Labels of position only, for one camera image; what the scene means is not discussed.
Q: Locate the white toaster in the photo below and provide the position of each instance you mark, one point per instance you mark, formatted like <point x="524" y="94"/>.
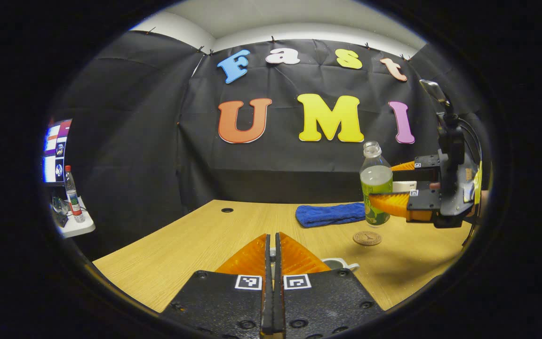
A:
<point x="402" y="187"/>

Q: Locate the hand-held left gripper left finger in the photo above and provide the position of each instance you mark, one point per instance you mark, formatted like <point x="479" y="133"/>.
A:
<point x="233" y="301"/>

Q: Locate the red cap plastic bottle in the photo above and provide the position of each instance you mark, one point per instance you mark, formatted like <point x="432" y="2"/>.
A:
<point x="74" y="197"/>

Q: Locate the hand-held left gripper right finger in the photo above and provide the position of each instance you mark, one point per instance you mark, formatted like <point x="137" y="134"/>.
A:
<point x="318" y="301"/>

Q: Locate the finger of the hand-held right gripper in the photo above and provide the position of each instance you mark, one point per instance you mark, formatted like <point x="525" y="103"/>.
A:
<point x="421" y="205"/>
<point x="426" y="162"/>

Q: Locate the white side table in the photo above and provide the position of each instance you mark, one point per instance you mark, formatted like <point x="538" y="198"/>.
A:
<point x="80" y="226"/>

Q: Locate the blue folded towel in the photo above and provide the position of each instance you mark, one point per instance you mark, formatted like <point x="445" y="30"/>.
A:
<point x="330" y="214"/>

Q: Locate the green label water bottle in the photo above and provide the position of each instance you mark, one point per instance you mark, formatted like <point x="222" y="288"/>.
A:
<point x="375" y="176"/>

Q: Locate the round wooden coaster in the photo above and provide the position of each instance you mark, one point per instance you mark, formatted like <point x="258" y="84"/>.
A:
<point x="367" y="238"/>

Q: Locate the white teacup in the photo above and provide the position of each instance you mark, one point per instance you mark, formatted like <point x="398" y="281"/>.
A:
<point x="339" y="263"/>

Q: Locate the computer monitor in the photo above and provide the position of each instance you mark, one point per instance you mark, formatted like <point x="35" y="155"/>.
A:
<point x="57" y="150"/>

